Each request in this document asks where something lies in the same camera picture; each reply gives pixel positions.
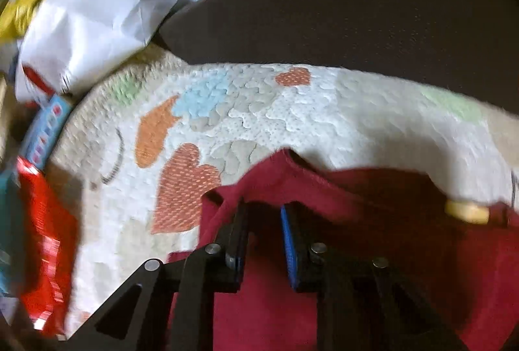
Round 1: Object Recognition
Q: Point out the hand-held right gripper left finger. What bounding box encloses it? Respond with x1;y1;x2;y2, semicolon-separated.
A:
65;198;250;351

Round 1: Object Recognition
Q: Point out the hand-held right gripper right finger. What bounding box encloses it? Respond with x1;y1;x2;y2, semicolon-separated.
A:
281;203;469;351

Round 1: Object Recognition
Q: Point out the maroon knit garment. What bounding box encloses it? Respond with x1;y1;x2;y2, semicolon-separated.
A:
165;148;519;351

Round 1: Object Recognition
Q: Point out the white heart-patterned quilt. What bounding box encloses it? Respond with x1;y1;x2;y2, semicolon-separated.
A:
48;50;519;340

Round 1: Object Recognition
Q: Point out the red shiny packet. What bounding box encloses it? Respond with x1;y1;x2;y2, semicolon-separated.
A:
15;155;80;333

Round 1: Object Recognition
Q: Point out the blue box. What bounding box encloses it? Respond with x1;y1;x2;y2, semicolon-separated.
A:
18;93;74;170

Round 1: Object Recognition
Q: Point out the dark cloth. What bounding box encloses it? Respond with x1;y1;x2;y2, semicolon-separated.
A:
160;0;519;108

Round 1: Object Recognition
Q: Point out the white crumpled paper bag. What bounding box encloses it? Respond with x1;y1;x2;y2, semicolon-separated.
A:
15;0;216;109

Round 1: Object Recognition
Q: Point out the yellow packet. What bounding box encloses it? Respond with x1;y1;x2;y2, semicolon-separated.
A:
0;0;66;40

